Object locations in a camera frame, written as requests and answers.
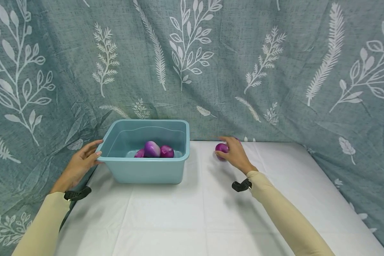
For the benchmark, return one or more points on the person's right hand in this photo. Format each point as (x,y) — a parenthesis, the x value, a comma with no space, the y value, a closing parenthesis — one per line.
(237,155)

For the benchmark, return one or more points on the person's left hand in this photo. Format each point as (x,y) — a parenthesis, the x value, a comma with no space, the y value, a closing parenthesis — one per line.
(75,169)

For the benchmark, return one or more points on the person's right thumb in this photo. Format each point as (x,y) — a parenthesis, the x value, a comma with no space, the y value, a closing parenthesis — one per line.
(222,154)

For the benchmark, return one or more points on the person's left fingers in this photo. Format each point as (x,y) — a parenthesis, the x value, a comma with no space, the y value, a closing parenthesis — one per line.
(92,154)

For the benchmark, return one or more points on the person's right index finger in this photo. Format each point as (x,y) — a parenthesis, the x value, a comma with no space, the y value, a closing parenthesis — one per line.
(226,139)

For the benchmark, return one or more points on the light blue plastic basin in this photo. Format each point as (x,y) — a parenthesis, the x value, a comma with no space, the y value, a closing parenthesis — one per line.
(144,172)

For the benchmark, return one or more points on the black wrist band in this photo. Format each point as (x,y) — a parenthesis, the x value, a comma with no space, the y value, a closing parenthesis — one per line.
(77,194)
(241,185)

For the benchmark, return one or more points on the purple onion with pale side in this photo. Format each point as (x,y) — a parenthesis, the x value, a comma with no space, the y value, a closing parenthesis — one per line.
(152,149)

